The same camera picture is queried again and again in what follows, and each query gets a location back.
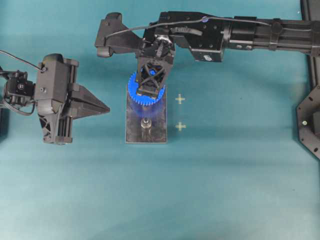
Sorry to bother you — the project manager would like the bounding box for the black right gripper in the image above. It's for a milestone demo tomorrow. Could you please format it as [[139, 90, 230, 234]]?
[[135, 24, 175, 98]]

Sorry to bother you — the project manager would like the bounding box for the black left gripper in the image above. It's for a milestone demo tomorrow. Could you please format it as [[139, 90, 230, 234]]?
[[34, 53, 110, 145]]

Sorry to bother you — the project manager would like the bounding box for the large blue plastic gear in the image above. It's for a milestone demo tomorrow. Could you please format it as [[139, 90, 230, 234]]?
[[127, 72, 166, 106]]

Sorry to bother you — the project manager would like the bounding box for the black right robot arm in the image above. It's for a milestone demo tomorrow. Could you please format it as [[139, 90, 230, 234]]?
[[135, 11, 320, 99]]

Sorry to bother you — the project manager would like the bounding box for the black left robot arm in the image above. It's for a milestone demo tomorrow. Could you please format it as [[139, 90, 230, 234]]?
[[0, 53, 110, 145]]

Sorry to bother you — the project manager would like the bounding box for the threaded steel shaft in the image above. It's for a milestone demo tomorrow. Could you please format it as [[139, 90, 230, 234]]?
[[140, 117, 152, 129]]

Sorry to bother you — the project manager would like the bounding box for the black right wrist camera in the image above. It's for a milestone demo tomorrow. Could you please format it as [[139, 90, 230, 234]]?
[[94, 12, 142, 58]]

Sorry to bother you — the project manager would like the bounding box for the grey metal base plate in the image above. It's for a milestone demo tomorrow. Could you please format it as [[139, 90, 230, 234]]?
[[125, 91, 168, 144]]

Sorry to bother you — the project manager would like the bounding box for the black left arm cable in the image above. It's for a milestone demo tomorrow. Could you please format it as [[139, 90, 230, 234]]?
[[0, 49, 46, 72]]

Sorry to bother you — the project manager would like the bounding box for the black camera cable right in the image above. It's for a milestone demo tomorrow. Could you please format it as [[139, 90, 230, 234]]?
[[104, 16, 276, 39]]

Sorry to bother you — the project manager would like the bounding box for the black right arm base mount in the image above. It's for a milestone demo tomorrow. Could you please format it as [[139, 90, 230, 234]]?
[[296, 85, 320, 159]]

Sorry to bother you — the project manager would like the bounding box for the black frame rail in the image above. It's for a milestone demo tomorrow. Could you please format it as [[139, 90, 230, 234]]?
[[300, 0, 320, 90]]

